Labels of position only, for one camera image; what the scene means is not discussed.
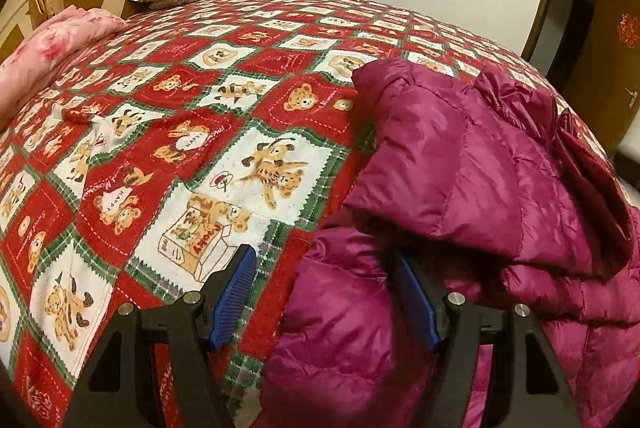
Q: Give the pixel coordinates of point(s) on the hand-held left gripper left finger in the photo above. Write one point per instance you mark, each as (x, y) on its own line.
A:
(234, 293)

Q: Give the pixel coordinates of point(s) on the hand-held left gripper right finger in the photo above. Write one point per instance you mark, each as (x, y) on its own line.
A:
(416, 303)

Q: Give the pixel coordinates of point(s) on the magenta puffer jacket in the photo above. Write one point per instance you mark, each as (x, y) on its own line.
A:
(450, 188)

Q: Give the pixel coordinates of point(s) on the red bear print bedspread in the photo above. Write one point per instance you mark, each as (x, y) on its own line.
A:
(200, 118)

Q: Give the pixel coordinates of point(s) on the brown wooden door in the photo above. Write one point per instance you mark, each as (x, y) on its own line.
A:
(600, 73)

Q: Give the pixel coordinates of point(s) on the pink floral quilt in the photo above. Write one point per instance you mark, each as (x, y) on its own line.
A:
(45, 43)

